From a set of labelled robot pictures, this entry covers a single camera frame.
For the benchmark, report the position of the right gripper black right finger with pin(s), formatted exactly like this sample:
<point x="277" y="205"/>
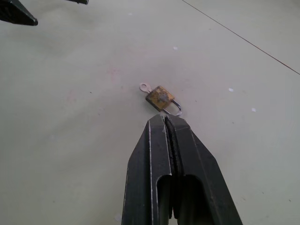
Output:
<point x="199" y="168"/>

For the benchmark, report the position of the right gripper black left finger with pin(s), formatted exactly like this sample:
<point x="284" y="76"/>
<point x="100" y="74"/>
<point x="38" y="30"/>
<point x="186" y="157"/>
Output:
<point x="145" y="168"/>

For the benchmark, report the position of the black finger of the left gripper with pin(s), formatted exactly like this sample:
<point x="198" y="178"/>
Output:
<point x="16" y="11"/>
<point x="78" y="1"/>

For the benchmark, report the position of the small brass padlock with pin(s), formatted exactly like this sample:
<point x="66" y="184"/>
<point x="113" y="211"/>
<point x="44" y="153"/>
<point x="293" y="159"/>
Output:
<point x="160" y="98"/>

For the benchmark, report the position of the small silver key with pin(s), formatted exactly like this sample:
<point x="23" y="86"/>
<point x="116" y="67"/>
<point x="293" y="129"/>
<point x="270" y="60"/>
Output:
<point x="145" y="87"/>

